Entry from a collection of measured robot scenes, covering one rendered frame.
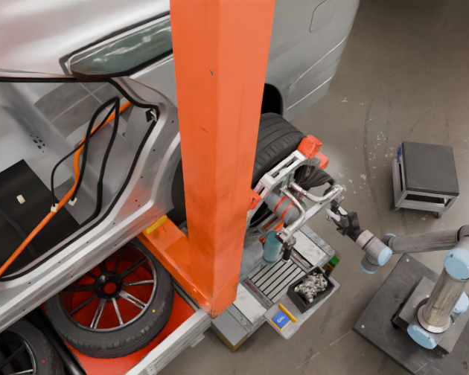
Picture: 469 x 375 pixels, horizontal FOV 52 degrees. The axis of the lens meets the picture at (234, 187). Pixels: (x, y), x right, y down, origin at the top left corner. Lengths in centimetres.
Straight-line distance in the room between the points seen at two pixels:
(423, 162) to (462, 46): 181
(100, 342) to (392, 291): 163
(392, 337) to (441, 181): 112
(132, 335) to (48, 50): 146
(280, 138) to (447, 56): 285
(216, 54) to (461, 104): 362
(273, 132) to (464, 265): 99
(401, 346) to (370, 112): 198
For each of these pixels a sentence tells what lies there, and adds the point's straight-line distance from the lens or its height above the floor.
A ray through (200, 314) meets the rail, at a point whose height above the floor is 39.
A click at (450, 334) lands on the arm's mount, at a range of 292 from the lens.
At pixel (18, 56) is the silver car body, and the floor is 190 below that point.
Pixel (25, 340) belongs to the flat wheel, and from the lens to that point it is 267.
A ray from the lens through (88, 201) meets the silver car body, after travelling 256.
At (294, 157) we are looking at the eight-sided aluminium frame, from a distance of 229.
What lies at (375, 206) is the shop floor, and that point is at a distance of 360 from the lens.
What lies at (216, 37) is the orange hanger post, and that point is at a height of 228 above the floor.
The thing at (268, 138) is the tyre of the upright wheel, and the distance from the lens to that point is 225.
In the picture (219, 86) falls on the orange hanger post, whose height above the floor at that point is 215.
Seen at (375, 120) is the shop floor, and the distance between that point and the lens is 409.
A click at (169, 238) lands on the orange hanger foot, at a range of 252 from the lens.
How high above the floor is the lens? 292
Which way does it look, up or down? 57 degrees down
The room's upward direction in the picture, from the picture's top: 5 degrees clockwise
